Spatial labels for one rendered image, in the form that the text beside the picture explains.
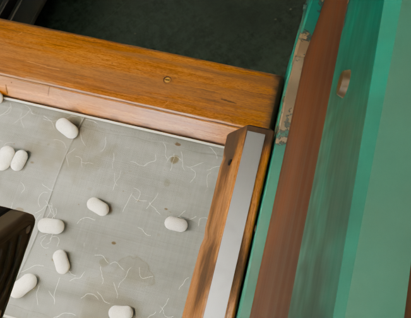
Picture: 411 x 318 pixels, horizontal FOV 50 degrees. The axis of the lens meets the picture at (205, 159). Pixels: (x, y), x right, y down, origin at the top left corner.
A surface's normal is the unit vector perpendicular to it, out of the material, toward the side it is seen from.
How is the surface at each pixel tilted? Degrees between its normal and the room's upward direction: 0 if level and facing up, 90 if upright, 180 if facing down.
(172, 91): 0
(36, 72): 0
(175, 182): 0
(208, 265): 66
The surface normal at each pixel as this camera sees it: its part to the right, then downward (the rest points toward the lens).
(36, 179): -0.04, -0.26
